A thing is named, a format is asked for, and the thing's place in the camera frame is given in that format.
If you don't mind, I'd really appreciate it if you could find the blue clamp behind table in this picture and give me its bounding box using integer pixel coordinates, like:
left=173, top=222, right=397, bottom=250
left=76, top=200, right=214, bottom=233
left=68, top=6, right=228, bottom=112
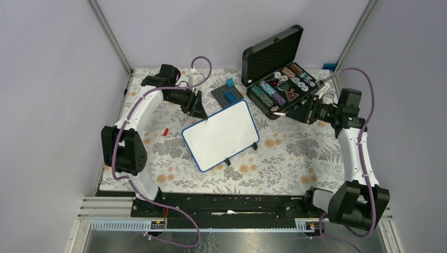
left=322, top=63, right=337, bottom=72

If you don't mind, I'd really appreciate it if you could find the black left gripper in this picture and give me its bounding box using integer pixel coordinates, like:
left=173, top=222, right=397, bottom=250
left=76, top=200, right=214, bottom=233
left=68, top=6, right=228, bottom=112
left=166, top=86, right=208, bottom=120

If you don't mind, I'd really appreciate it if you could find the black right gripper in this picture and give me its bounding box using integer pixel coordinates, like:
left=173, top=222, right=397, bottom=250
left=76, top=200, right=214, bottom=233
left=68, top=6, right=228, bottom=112
left=285, top=94, right=341, bottom=125

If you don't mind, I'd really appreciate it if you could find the blue framed whiteboard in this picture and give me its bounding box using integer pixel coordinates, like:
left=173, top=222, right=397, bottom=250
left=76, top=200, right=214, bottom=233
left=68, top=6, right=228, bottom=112
left=181, top=100, right=260, bottom=172

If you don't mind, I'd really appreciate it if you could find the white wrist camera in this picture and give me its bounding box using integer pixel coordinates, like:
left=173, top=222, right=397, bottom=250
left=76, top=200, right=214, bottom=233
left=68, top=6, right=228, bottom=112
left=188, top=73, right=205, bottom=86
left=316, top=80, right=337, bottom=101

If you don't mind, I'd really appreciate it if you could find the grey slotted cable duct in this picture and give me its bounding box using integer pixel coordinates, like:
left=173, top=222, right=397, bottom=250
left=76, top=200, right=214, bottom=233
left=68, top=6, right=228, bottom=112
left=90, top=219, right=315, bottom=232

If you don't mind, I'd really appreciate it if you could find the light blue lego cube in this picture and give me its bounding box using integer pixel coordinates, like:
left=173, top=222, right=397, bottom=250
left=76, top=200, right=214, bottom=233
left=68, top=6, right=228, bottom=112
left=226, top=78, right=234, bottom=88

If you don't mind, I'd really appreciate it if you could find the blue lego brick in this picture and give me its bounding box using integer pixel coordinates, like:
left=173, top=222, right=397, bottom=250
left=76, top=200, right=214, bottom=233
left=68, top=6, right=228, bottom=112
left=225, top=91, right=238, bottom=104

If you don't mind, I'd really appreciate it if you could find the black poker chip case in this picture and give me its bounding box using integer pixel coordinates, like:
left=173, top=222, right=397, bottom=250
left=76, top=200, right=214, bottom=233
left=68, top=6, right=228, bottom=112
left=241, top=25, right=322, bottom=120

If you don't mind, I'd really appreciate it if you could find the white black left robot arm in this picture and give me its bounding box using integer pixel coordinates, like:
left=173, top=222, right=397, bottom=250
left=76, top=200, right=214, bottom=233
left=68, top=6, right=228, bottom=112
left=101, top=64, right=208, bottom=217

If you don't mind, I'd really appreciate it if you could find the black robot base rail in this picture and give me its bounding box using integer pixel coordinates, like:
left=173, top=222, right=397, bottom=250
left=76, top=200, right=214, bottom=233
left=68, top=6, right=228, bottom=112
left=131, top=192, right=322, bottom=230

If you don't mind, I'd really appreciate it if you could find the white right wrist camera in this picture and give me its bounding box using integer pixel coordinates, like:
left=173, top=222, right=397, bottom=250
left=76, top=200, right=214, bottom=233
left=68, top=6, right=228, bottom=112
left=316, top=80, right=337, bottom=101

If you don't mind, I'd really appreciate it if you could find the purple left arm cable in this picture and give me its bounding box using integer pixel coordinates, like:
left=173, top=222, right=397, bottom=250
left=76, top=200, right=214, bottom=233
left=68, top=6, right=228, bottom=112
left=111, top=55, right=213, bottom=249

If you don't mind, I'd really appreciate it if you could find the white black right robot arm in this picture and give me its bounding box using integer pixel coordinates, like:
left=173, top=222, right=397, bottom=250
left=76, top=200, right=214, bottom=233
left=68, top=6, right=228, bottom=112
left=286, top=89, right=390, bottom=234

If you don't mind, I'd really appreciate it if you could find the grey lego baseplate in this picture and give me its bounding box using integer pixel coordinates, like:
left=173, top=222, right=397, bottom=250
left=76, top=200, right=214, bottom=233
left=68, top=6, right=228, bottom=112
left=211, top=85, right=244, bottom=109

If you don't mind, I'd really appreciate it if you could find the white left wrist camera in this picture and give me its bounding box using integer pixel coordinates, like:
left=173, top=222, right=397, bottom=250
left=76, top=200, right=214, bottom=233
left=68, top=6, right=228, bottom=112
left=188, top=73, right=205, bottom=86

